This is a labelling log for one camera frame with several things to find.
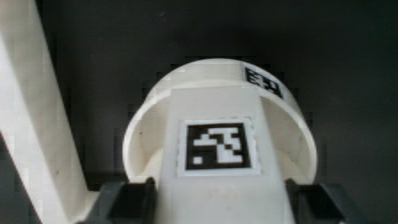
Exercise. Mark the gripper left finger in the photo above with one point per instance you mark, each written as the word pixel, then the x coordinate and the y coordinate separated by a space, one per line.
pixel 125 204

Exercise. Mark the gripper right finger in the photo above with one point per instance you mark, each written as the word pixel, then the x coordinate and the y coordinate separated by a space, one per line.
pixel 322 204

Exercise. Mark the white round stool seat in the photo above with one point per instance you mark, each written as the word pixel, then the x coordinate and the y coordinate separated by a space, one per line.
pixel 223 72

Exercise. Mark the white stool leg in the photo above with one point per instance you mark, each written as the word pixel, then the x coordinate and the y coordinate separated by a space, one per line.
pixel 221 182

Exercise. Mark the white U-shaped fence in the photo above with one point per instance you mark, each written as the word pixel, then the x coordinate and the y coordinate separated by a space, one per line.
pixel 34 127

